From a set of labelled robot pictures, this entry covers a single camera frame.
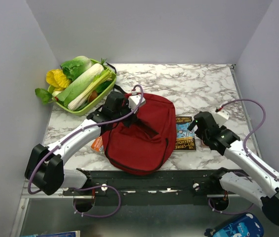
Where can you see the green lettuce head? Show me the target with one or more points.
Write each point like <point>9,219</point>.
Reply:
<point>75,67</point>

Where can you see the blue book corner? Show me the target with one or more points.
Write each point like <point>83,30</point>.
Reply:
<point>62,234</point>

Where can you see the celery stalk bunch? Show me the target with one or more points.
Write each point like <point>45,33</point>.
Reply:
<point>104,76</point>

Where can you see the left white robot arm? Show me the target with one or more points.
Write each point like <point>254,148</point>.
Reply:
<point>45,170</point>

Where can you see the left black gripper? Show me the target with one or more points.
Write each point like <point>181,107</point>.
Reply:
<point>129,122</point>

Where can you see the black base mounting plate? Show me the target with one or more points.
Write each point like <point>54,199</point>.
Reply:
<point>167,187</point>

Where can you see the treehouse storey book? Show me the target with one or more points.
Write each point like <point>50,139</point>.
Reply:
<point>185,138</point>

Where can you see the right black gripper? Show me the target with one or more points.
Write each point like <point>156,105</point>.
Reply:
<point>191,126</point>

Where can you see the dark green spinach leaf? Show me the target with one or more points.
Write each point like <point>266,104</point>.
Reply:
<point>43,95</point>

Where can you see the brown mushroom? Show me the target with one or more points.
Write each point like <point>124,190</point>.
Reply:
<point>92,96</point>

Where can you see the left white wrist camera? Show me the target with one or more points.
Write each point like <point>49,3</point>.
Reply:
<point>136,101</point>

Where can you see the green plastic basket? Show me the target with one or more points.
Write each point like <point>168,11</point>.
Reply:
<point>102,91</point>

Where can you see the red backpack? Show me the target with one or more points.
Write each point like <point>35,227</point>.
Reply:
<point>143,147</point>

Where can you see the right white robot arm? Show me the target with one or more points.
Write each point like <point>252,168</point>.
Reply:
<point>260,186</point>

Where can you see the orange paperback book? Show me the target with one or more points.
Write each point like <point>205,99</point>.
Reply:
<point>97,145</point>

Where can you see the blue pencil case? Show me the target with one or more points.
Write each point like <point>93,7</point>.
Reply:
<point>244,225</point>

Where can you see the yellow leaf vegetable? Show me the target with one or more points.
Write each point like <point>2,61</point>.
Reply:
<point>57,79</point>

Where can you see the aluminium rail frame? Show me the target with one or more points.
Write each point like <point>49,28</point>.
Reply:
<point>190,88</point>

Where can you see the napa cabbage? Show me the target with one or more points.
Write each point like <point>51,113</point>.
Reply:
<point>78,86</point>

